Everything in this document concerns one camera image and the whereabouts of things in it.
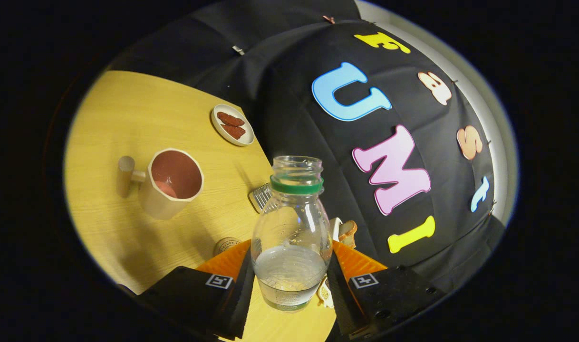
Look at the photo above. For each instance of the silver cloth clip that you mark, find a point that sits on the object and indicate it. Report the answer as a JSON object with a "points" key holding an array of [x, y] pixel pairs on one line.
{"points": [[238, 50]]}

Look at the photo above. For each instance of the small white plate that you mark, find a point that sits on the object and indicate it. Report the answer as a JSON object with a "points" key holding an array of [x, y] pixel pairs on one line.
{"points": [[244, 137]]}

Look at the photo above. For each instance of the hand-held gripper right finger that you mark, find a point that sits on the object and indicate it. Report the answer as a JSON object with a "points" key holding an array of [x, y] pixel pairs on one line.
{"points": [[339, 299]]}

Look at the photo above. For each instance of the black backdrop cloth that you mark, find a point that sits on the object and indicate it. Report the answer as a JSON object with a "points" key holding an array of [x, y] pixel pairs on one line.
{"points": [[294, 104]]}

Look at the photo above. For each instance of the copper cloth clip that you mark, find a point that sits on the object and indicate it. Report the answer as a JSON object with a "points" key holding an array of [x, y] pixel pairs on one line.
{"points": [[328, 19]]}

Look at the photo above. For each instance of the white divided seed dish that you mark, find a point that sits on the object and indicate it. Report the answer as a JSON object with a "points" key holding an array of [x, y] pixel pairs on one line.
{"points": [[325, 294]]}

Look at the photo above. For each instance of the clear plastic juice bottle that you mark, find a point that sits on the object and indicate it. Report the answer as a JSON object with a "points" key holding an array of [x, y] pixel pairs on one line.
{"points": [[292, 237]]}

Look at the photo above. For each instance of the red sausage slice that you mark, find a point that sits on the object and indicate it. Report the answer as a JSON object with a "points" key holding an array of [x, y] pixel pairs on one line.
{"points": [[230, 118], [234, 131]]}

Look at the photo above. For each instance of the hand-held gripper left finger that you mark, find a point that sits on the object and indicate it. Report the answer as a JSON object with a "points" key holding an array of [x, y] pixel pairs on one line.
{"points": [[232, 308]]}

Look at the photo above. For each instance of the wooden table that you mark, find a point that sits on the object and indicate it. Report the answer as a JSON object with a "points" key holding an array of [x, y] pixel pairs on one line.
{"points": [[128, 118]]}

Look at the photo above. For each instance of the toast bread slice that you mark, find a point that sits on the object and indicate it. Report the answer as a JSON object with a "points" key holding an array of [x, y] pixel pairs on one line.
{"points": [[348, 229], [349, 242]]}

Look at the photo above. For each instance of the round cork coaster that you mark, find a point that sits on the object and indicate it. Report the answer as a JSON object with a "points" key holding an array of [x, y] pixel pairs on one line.
{"points": [[226, 245]]}

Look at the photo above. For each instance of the ribbed drinking glass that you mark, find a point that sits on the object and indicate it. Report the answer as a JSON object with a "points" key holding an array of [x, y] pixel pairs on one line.
{"points": [[261, 197]]}

